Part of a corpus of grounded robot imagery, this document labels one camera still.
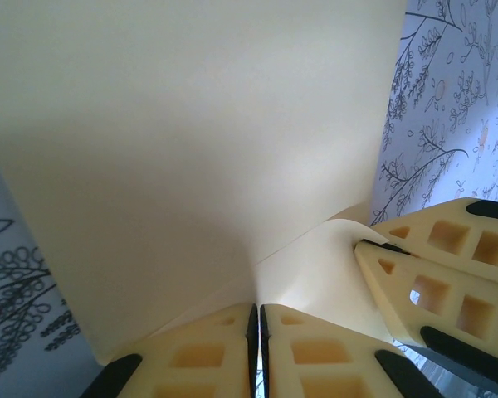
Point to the floral table cover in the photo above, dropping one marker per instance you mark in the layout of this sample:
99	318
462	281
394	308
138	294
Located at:
460	124

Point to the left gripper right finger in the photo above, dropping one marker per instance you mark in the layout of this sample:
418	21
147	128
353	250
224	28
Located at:
315	360

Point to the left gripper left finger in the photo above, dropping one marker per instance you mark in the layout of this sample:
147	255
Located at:
199	360

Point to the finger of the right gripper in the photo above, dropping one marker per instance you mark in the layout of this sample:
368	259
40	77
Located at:
448	286
448	236

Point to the yellow cloth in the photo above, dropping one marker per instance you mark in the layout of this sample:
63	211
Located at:
191	145

